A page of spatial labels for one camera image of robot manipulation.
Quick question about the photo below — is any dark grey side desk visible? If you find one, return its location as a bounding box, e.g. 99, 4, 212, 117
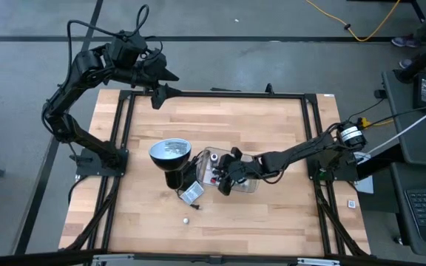
381, 68, 426, 259

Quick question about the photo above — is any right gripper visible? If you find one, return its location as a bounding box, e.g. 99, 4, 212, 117
218, 146, 264, 197

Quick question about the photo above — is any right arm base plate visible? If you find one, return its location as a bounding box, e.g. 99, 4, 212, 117
306, 153, 360, 182

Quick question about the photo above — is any black aluminium table frame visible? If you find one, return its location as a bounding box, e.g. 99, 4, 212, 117
64, 83, 369, 258

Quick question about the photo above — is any black lamp cord with plug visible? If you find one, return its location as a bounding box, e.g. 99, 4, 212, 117
175, 149, 214, 211

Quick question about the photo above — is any white rod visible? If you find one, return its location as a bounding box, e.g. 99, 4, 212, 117
360, 99, 426, 160

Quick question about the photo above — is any black crossbeam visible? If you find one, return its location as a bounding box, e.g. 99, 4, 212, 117
0, 249, 426, 266

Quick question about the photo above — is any clear plastic container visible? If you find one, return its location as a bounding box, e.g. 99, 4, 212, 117
196, 146, 261, 194

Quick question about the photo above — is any black gooseneck desk lamp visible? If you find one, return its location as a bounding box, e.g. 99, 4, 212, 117
148, 137, 199, 190

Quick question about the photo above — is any yellow extension cable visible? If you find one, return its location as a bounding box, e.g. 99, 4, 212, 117
305, 0, 402, 43

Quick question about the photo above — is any silver metal bracket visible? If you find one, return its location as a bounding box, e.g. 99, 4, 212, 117
91, 253, 135, 266
297, 257, 342, 266

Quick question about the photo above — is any black stand leg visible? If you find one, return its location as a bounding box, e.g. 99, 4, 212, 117
397, 0, 426, 84

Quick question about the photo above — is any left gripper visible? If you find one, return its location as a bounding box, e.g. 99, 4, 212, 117
129, 50, 183, 110

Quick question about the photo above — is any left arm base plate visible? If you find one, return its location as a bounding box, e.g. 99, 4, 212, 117
75, 147, 129, 177

